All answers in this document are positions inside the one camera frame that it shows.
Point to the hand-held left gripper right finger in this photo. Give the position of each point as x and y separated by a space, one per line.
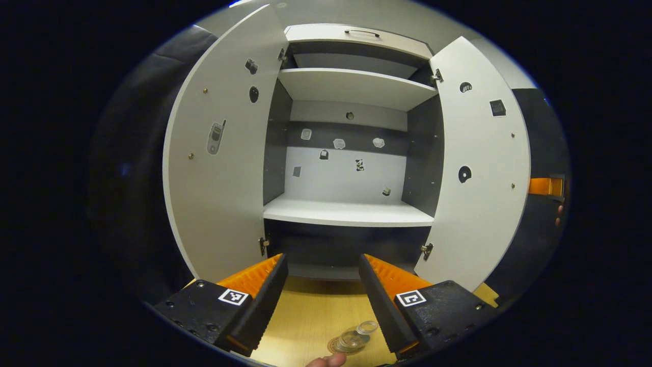
384 311

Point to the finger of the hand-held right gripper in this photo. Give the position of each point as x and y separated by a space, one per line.
542 186

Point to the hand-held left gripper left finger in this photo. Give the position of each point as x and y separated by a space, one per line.
257 306

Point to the clear plastic bottle green label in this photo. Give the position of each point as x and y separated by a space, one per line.
356 336

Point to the round brown coaster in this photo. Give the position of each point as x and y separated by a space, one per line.
332 346

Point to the white door black cat sticker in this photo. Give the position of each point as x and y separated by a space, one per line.
479 224

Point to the metal door hinge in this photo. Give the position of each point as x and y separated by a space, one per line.
263 245
427 251
436 76
281 54

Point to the white grey cabinet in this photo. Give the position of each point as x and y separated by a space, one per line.
346 178

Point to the white cabinet shelf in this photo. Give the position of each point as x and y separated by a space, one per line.
356 89

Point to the white drawer front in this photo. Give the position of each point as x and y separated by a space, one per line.
326 35

